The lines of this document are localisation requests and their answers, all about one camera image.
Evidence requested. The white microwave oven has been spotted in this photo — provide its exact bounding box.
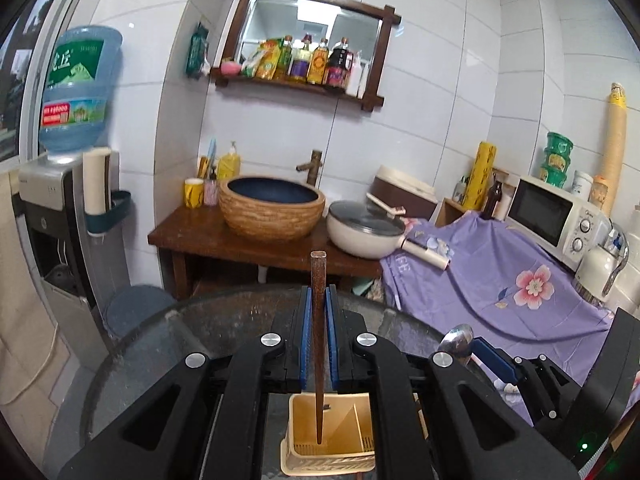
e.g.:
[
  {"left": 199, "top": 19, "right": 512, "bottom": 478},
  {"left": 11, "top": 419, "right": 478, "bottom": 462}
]
[{"left": 504, "top": 174, "right": 613, "bottom": 272}]

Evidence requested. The white electric kettle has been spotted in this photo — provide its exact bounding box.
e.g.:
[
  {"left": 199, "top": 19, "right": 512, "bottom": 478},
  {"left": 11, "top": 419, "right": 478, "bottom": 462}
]
[{"left": 572, "top": 227, "right": 629, "bottom": 307}]

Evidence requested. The brown white rice cooker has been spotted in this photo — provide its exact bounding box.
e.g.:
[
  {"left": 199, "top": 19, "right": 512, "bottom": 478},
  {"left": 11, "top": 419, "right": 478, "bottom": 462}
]
[{"left": 369, "top": 163, "right": 442, "bottom": 222}]

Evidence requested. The white plastic bottle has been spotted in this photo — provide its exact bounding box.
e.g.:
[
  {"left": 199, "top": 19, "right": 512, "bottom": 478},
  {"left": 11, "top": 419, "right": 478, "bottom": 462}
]
[{"left": 345, "top": 50, "right": 369, "bottom": 99}]

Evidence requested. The grey round bin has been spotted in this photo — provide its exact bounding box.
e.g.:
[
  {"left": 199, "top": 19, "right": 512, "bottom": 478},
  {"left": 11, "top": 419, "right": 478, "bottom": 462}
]
[{"left": 104, "top": 284, "right": 177, "bottom": 341}]

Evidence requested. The teal cup holder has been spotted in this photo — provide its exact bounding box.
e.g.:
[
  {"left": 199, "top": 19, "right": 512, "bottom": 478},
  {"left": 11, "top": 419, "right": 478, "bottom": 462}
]
[{"left": 85, "top": 190, "right": 134, "bottom": 237}]

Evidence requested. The wooden vanity table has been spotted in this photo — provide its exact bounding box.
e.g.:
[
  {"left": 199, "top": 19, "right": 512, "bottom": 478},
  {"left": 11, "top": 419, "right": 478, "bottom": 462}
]
[{"left": 147, "top": 204, "right": 385, "bottom": 302}]

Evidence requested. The metal spoon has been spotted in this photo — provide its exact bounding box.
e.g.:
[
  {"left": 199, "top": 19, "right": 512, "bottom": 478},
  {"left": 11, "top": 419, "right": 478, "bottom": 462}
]
[{"left": 438, "top": 323, "right": 475, "bottom": 363}]

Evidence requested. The bronze faucet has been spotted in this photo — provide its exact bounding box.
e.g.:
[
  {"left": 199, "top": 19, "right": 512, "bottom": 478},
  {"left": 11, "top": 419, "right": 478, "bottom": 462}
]
[{"left": 295, "top": 149, "right": 324, "bottom": 187}]

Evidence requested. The white water dispenser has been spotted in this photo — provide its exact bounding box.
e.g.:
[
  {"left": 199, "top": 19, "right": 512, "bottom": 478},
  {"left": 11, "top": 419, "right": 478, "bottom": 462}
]
[{"left": 17, "top": 150, "right": 122, "bottom": 363}]

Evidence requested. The green cap oil bottle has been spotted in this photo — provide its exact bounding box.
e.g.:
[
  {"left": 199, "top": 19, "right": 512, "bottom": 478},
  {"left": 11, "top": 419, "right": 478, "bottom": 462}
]
[{"left": 273, "top": 35, "right": 294, "bottom": 81}]

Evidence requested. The stack of paper cups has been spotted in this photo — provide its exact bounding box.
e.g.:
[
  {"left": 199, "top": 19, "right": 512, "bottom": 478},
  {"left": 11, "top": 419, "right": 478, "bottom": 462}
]
[{"left": 82, "top": 147, "right": 113, "bottom": 212}]

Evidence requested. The dark brown wooden chopstick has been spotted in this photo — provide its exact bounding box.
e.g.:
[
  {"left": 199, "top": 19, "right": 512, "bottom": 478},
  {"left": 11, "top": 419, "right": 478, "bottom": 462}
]
[{"left": 309, "top": 251, "right": 329, "bottom": 446}]

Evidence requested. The cream frying pan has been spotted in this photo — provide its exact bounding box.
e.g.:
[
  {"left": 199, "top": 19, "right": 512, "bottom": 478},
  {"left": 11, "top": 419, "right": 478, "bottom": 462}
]
[{"left": 326, "top": 200, "right": 454, "bottom": 274}]

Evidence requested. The wooden framed mirror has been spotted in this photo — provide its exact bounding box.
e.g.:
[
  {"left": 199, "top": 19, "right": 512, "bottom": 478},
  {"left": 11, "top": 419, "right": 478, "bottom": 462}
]
[{"left": 209, "top": 0, "right": 403, "bottom": 111}]

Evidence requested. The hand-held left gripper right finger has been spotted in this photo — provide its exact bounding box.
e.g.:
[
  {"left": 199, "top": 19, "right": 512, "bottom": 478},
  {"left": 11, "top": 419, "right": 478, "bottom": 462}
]
[{"left": 325, "top": 286, "right": 584, "bottom": 480}]

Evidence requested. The yellow soap bottle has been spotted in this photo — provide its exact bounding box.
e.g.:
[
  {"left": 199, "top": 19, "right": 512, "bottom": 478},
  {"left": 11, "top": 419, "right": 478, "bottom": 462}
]
[{"left": 217, "top": 141, "right": 242, "bottom": 182}]

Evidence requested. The yellow plastic utensil holder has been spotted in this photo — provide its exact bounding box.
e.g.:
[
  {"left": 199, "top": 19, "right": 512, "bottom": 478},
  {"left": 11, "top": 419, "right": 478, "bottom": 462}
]
[{"left": 280, "top": 392, "right": 377, "bottom": 477}]

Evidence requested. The wooden box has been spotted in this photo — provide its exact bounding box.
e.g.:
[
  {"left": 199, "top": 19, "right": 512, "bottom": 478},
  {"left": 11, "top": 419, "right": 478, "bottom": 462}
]
[{"left": 434, "top": 167, "right": 517, "bottom": 227}]

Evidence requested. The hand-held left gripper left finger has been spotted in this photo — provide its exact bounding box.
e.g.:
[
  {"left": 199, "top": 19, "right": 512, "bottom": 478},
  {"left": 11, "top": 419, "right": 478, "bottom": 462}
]
[{"left": 56, "top": 286, "right": 316, "bottom": 480}]

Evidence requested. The white tub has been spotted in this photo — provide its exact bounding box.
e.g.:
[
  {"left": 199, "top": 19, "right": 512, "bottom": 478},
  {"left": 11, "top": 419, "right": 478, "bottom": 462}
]
[{"left": 571, "top": 170, "right": 595, "bottom": 201}]

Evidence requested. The woven basin sink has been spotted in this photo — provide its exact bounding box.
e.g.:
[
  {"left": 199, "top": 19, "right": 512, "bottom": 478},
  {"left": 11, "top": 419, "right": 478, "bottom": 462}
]
[{"left": 218, "top": 175, "right": 327, "bottom": 244}]

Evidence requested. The yellow label bottle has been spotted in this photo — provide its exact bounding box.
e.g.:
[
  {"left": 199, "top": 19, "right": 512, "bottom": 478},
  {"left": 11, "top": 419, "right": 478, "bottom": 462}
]
[{"left": 306, "top": 38, "right": 331, "bottom": 86}]

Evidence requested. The orange noodle cup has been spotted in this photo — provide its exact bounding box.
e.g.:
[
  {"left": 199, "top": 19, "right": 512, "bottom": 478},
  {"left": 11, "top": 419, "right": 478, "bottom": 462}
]
[{"left": 589, "top": 175, "right": 610, "bottom": 207}]

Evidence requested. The tall beige cup stack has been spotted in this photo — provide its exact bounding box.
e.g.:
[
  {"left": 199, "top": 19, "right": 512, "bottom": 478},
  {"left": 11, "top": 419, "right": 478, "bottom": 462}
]
[{"left": 599, "top": 82, "right": 629, "bottom": 217}]

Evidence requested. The round glass table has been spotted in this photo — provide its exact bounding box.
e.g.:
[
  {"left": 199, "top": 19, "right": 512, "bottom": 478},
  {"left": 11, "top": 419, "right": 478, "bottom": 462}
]
[{"left": 80, "top": 284, "right": 451, "bottom": 480}]

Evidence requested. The yellow green snack packet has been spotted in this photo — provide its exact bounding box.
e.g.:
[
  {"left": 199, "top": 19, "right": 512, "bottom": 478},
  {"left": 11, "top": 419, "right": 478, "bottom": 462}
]
[{"left": 242, "top": 38, "right": 282, "bottom": 80}]

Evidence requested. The cream spatula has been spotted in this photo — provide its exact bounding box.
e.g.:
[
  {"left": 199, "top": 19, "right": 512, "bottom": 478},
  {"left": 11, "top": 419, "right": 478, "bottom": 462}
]
[{"left": 366, "top": 192, "right": 407, "bottom": 217}]

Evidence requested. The green hanging packet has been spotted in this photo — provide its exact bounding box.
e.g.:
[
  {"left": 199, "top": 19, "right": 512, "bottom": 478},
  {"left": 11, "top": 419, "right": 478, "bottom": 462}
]
[{"left": 185, "top": 22, "right": 210, "bottom": 80}]

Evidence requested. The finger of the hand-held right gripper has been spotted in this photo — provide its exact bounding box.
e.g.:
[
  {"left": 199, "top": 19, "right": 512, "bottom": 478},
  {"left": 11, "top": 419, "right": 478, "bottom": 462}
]
[{"left": 471, "top": 337, "right": 582, "bottom": 424}]

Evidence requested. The green noodle cup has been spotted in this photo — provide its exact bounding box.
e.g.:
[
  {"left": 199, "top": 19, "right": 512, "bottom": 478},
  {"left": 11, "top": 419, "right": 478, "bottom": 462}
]
[
  {"left": 539, "top": 165, "right": 569, "bottom": 189},
  {"left": 545, "top": 131, "right": 574, "bottom": 154},
  {"left": 542, "top": 149, "right": 572, "bottom": 172}
]

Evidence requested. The yellow roll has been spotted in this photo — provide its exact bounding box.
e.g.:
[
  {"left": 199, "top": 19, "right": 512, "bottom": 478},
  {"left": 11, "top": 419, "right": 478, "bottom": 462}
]
[{"left": 460, "top": 140, "right": 498, "bottom": 211}]

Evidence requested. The dark soy sauce bottle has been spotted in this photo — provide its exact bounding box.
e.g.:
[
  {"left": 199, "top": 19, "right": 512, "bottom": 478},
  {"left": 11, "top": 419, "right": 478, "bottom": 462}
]
[{"left": 324, "top": 37, "right": 352, "bottom": 94}]

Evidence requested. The purple label bottle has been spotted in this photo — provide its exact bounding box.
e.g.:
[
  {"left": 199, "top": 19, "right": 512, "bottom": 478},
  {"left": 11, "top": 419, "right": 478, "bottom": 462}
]
[{"left": 289, "top": 33, "right": 314, "bottom": 84}]

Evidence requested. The purple floral cloth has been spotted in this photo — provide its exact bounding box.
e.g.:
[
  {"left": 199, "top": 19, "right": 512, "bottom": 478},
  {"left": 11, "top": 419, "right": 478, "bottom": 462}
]
[{"left": 380, "top": 209, "right": 626, "bottom": 428}]

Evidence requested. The yellow cup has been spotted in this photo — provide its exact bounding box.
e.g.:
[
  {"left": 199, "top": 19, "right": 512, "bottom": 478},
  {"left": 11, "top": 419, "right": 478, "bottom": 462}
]
[{"left": 183, "top": 178, "right": 205, "bottom": 209}]

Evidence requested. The blue water jug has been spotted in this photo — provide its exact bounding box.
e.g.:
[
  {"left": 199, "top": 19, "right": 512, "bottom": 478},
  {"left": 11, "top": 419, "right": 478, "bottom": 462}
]
[{"left": 39, "top": 25, "right": 124, "bottom": 165}]

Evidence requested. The pink pump bottle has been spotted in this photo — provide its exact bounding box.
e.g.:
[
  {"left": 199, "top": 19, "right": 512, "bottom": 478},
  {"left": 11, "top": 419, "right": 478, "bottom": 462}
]
[{"left": 203, "top": 166, "right": 220, "bottom": 207}]

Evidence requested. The glass pan lid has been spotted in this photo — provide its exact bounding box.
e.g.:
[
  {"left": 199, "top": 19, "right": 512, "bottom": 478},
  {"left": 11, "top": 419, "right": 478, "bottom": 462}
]
[{"left": 327, "top": 200, "right": 406, "bottom": 237}]

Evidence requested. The white cable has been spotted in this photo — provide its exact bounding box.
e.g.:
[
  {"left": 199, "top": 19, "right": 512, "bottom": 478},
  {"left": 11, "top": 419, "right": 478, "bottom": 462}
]
[{"left": 0, "top": 321, "right": 59, "bottom": 407}]

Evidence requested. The brown glass bottle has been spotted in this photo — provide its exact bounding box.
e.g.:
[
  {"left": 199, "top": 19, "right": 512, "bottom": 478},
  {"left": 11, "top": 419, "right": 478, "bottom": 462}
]
[{"left": 480, "top": 172, "right": 504, "bottom": 221}]

